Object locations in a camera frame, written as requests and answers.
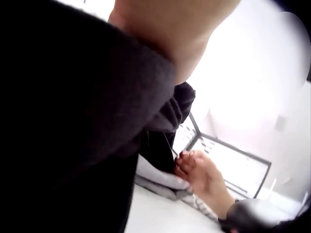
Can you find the person's right hand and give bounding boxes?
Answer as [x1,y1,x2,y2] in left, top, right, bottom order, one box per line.
[174,150,236,220]

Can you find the person's left hand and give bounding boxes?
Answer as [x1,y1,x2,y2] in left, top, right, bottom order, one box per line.
[108,0,241,86]

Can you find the person's right fingers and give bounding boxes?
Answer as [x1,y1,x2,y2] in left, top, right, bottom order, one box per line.
[174,150,210,192]

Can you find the black garment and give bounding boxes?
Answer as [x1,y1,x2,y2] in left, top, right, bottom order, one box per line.
[0,0,197,233]

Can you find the grey pillow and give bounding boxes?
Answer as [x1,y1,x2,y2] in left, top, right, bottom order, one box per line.
[135,155,195,202]

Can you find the grey patterned cloth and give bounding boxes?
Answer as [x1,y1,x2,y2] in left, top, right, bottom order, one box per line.
[180,194,220,222]

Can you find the black wrist band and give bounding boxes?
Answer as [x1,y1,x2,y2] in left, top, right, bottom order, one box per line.
[217,198,293,233]

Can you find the black metal frame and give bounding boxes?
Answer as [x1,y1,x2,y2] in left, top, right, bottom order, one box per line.
[181,112,272,200]

